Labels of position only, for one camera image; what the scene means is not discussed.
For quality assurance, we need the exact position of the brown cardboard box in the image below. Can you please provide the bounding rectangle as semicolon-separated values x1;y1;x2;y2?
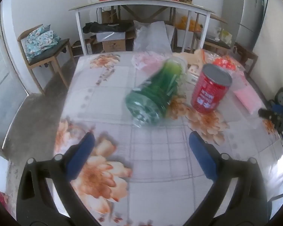
102;39;127;52

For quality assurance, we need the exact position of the floral cushion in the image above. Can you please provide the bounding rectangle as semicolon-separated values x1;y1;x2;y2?
26;26;61;57

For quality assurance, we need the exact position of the red drink can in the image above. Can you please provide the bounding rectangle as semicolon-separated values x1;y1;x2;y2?
191;63;233;113

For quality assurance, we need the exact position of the pink bubble wrap pouch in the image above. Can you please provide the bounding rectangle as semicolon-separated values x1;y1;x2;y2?
232;75;263;115

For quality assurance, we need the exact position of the wooden stool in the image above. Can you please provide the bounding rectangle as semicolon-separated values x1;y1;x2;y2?
233;42;259;76

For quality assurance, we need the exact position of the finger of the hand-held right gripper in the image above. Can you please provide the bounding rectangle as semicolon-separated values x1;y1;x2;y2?
258;108;280;127

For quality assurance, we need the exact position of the small white box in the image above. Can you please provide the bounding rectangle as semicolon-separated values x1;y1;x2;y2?
84;38;97;55

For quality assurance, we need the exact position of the orange snack bag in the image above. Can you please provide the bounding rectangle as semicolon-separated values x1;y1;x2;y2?
204;49;245;76

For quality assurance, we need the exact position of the wooden side table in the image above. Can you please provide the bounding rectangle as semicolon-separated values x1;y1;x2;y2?
194;11;232;52

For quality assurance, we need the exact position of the black cloth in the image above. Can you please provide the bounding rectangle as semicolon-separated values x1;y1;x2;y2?
82;22;135;34

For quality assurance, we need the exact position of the long white table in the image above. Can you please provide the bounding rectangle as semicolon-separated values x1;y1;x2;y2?
69;0;217;57

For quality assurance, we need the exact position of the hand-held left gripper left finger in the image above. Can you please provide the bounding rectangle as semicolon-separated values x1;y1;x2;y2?
16;132;102;226

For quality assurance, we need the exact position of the hanging brown paper bag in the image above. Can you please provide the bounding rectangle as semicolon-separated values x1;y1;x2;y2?
101;7;120;24

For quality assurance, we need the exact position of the white storage box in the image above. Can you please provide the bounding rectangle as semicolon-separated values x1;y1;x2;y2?
96;31;127;42

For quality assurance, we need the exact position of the large clear plastic bag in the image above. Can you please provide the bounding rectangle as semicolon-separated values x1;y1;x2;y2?
133;21;175;53

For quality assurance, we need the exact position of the grey refrigerator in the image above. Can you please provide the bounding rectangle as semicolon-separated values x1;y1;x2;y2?
221;0;266;50

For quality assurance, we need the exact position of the green plastic bottle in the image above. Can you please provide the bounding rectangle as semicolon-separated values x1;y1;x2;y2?
125;58;188;128

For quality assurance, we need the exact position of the pink plastic packet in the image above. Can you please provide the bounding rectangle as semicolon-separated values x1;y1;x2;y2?
132;52;171;72

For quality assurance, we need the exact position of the wooden chair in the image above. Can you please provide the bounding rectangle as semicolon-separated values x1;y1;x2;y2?
18;24;76;95

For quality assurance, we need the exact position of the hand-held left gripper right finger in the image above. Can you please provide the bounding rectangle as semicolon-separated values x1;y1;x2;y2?
184;131;269;226

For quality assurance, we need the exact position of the floral tablecloth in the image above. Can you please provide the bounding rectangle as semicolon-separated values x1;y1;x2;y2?
53;52;283;226

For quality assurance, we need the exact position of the orange plastic bag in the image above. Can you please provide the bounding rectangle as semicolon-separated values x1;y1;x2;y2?
176;16;202;32

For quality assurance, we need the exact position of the panelled door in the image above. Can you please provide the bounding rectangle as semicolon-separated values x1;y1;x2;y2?
0;5;29;147

